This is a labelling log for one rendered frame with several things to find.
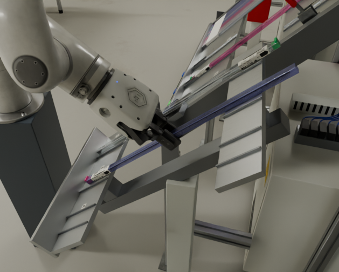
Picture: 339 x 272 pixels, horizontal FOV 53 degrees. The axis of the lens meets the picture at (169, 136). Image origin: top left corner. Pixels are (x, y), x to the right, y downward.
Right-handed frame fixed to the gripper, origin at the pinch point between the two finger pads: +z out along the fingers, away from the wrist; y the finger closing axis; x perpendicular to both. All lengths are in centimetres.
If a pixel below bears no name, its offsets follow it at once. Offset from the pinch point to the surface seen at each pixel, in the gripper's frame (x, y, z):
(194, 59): 17, 61, 9
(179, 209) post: 12.1, -3.2, 13.1
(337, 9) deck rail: -30.6, 21.5, 10.9
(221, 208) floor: 63, 53, 67
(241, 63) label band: -15.3, 10.2, 2.4
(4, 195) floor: 128, 40, -16
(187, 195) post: 7.3, -3.1, 11.2
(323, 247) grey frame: 13, 16, 67
